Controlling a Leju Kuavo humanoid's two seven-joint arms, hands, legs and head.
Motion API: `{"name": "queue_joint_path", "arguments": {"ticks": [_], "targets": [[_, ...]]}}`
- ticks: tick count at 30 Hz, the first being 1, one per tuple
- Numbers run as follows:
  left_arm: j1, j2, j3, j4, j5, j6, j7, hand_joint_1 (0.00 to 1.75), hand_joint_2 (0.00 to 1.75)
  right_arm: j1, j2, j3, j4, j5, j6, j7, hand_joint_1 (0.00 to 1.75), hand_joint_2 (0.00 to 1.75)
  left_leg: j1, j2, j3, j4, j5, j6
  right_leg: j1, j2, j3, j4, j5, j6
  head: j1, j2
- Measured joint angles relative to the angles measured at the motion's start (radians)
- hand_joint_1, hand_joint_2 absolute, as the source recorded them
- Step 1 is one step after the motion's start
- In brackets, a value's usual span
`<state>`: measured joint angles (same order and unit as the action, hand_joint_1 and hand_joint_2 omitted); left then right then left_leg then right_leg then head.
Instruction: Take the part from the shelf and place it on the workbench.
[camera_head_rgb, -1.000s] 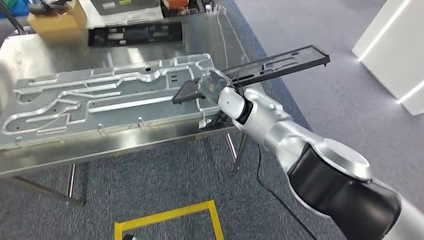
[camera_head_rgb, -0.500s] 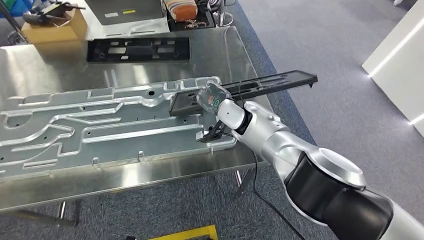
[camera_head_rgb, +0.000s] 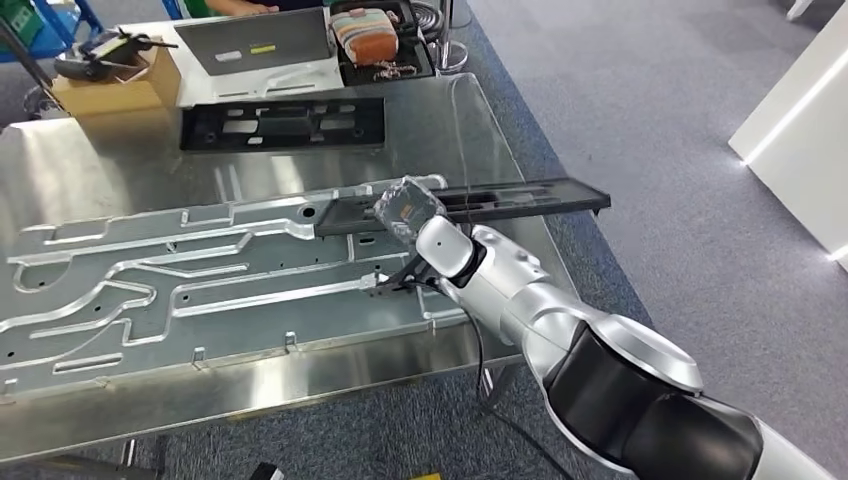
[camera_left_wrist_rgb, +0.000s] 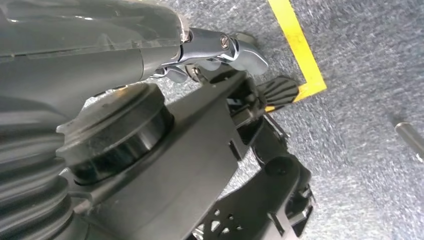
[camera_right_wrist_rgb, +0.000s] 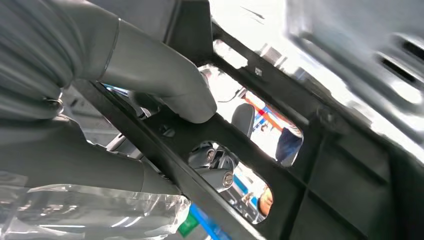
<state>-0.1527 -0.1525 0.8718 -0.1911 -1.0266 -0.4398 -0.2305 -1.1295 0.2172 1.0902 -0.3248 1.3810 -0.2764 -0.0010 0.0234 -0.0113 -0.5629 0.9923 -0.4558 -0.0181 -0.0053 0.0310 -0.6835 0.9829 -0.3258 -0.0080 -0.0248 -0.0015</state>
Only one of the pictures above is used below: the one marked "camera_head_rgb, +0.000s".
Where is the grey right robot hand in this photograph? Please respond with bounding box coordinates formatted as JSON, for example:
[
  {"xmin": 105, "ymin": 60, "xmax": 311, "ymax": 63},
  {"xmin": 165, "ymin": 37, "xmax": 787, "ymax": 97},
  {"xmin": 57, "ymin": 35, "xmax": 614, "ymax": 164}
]
[{"xmin": 372, "ymin": 176, "xmax": 448, "ymax": 245}]

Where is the black plastic slotted part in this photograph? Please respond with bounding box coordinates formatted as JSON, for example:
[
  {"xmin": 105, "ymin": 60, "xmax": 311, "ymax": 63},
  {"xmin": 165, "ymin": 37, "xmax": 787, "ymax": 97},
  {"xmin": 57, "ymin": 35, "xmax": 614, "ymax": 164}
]
[
  {"xmin": 180, "ymin": 97, "xmax": 388, "ymax": 154},
  {"xmin": 313, "ymin": 176, "xmax": 612, "ymax": 240}
]

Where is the steel workbench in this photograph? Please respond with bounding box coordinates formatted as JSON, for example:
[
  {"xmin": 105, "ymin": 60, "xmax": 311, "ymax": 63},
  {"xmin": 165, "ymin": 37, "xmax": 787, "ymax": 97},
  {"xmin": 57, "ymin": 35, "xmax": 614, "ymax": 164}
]
[{"xmin": 0, "ymin": 71, "xmax": 579, "ymax": 480}]

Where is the black tray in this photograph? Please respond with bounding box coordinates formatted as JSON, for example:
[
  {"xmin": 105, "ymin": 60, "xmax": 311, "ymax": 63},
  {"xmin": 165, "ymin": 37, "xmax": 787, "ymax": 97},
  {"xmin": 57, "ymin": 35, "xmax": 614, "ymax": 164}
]
[{"xmin": 329, "ymin": 0, "xmax": 439, "ymax": 87}]

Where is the chrome stand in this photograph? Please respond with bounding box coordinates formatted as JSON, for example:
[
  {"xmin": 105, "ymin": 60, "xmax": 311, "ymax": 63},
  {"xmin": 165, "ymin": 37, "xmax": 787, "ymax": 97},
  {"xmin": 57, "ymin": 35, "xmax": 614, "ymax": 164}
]
[{"xmin": 433, "ymin": 0, "xmax": 470, "ymax": 74}]

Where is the striped fabric pouch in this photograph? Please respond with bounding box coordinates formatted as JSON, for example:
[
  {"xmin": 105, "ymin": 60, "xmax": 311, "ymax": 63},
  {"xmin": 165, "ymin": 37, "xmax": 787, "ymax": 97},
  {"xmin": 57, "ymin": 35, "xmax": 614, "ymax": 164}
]
[{"xmin": 329, "ymin": 7, "xmax": 400, "ymax": 68}]

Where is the grey laptop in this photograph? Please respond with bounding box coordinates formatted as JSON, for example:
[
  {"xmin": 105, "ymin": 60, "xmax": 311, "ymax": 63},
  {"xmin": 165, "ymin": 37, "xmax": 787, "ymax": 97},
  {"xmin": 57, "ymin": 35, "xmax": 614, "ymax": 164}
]
[{"xmin": 173, "ymin": 6, "xmax": 336, "ymax": 77}]

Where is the white plastic panel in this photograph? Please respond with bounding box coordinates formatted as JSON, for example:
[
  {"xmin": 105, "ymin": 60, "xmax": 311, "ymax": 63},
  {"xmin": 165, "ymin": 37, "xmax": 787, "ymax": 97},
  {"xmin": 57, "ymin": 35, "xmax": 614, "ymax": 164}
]
[{"xmin": 177, "ymin": 56, "xmax": 347, "ymax": 109}]

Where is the grooved aluminium plate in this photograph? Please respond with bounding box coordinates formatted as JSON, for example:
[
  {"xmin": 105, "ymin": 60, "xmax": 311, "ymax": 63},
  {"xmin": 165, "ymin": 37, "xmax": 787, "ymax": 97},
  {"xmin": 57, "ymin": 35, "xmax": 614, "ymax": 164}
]
[{"xmin": 0, "ymin": 173, "xmax": 488, "ymax": 399}]

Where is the person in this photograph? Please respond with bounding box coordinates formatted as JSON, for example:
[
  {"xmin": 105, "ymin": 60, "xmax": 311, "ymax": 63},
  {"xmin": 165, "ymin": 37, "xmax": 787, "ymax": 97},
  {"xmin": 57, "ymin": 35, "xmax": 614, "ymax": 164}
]
[{"xmin": 180, "ymin": 0, "xmax": 283, "ymax": 19}]

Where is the cardboard box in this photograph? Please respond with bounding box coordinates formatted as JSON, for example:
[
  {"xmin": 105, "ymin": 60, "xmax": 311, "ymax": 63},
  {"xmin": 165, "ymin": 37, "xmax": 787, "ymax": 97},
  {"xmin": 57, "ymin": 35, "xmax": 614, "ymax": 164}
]
[{"xmin": 51, "ymin": 46, "xmax": 183, "ymax": 119}]

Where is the black remote controller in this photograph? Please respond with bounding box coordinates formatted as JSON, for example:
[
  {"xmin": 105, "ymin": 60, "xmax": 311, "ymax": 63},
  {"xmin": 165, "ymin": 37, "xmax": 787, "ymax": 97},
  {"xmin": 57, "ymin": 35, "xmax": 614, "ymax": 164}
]
[{"xmin": 54, "ymin": 27, "xmax": 180, "ymax": 84}]

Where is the white cabinet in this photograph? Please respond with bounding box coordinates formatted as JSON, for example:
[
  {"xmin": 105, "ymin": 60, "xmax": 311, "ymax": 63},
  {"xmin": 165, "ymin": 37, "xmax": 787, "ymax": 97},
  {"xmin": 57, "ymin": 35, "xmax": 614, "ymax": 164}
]
[{"xmin": 728, "ymin": 3, "xmax": 848, "ymax": 273}]

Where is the blue metal cart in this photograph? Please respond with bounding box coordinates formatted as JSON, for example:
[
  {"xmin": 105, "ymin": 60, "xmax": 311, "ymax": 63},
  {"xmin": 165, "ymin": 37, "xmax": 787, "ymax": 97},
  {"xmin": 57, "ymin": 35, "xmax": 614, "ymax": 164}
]
[{"xmin": 0, "ymin": 0, "xmax": 107, "ymax": 64}]

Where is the green box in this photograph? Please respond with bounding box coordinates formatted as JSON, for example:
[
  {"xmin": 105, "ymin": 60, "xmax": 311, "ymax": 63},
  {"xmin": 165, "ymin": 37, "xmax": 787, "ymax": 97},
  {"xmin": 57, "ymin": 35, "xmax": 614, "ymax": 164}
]
[{"xmin": 0, "ymin": 0, "xmax": 36, "ymax": 41}]

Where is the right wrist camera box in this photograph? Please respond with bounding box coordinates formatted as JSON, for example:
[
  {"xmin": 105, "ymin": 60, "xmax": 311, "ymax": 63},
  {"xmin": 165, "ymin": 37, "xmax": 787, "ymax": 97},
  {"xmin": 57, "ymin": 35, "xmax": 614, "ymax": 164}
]
[{"xmin": 360, "ymin": 254, "xmax": 432, "ymax": 297}]

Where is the metal chain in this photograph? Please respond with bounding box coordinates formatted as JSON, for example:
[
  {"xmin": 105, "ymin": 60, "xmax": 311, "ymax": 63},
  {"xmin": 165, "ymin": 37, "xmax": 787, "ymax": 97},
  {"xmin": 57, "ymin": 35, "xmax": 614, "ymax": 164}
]
[{"xmin": 372, "ymin": 59, "xmax": 420, "ymax": 83}]

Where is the black camera cable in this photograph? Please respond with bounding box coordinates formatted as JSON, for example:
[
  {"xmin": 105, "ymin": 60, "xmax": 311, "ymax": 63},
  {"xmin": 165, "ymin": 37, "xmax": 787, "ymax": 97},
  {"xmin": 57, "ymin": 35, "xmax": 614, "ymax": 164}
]
[{"xmin": 423, "ymin": 279, "xmax": 574, "ymax": 480}]

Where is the coiled cable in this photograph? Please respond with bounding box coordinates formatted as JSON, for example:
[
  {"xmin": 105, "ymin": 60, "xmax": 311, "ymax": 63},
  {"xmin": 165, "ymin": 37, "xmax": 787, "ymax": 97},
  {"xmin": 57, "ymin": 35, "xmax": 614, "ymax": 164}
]
[{"xmin": 410, "ymin": 0, "xmax": 453, "ymax": 41}]

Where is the black stanchion post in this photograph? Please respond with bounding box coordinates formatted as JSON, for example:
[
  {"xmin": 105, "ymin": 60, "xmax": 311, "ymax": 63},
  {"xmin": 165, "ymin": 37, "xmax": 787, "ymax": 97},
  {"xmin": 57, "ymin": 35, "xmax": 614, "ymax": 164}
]
[{"xmin": 0, "ymin": 18, "xmax": 69, "ymax": 124}]

